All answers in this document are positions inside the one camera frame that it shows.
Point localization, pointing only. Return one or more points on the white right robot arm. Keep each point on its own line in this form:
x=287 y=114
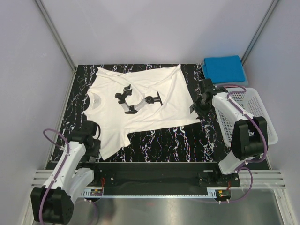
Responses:
x=249 y=141

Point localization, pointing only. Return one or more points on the white slotted cable duct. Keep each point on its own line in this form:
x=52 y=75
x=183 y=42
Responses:
x=109 y=193

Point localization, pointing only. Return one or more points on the left aluminium corner post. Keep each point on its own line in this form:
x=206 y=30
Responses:
x=49 y=22

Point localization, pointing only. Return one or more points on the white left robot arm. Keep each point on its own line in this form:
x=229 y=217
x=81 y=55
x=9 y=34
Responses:
x=54 y=201

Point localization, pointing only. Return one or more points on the white plastic laundry basket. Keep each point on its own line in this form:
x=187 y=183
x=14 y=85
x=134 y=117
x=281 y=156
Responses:
x=249 y=101

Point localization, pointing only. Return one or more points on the aluminium frame rail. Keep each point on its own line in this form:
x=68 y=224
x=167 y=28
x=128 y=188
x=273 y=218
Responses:
x=262 y=179

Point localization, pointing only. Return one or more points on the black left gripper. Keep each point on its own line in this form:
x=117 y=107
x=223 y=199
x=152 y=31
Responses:
x=95 y=153

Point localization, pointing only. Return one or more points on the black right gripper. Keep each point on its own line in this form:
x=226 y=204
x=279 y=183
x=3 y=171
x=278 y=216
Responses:
x=195 y=107

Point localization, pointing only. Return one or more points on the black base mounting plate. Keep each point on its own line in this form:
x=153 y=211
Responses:
x=166 y=176

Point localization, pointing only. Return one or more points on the white t-shirt with print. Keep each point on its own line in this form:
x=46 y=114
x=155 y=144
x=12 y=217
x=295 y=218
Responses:
x=123 y=103

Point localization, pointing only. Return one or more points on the aluminium corner post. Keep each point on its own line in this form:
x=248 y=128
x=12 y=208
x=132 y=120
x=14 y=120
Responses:
x=49 y=22
x=262 y=25

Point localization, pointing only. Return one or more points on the right aluminium corner post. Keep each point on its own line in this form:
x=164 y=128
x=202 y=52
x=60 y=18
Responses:
x=262 y=25

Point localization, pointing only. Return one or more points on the folded blue t-shirt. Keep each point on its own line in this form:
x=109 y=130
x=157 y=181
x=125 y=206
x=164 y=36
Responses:
x=224 y=69

